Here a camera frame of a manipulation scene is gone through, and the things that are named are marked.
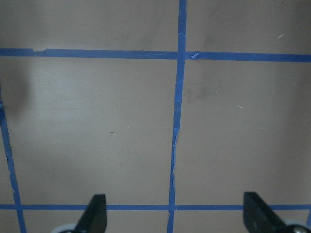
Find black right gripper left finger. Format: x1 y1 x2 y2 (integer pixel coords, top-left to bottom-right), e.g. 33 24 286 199
74 194 107 233

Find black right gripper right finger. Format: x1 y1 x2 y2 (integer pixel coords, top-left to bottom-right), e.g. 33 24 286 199
243 192 292 233

